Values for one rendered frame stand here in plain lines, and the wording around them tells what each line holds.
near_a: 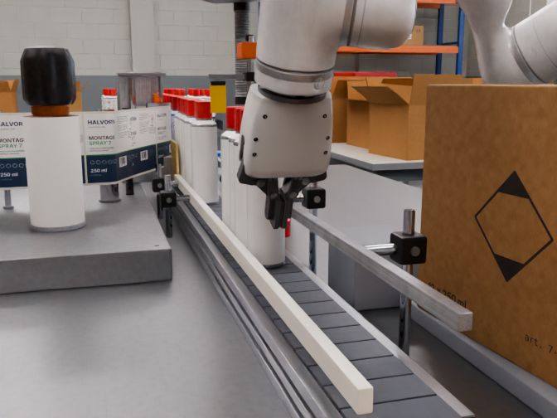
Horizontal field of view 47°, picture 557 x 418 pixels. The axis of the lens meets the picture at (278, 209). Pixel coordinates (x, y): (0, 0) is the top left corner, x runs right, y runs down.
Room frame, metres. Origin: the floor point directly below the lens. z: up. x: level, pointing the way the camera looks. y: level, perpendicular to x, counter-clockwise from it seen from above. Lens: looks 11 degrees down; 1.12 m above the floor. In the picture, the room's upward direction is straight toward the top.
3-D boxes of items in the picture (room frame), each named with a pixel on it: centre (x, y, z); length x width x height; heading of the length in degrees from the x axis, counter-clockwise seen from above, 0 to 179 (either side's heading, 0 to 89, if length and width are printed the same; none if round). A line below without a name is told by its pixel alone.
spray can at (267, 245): (0.83, 0.02, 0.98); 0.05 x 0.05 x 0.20
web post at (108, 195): (1.29, 0.35, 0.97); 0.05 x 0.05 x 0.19
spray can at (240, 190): (0.90, 0.04, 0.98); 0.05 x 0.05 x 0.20
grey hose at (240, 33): (1.40, 0.08, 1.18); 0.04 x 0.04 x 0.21
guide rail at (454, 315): (0.94, 0.01, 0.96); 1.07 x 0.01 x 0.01; 16
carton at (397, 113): (3.02, -0.63, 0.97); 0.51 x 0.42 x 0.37; 112
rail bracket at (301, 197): (0.92, -0.03, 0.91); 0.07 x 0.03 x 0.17; 106
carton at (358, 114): (3.41, -0.56, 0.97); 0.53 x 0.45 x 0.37; 108
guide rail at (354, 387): (0.92, 0.09, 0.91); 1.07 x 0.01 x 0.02; 16
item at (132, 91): (1.59, 0.33, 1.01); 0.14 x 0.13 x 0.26; 16
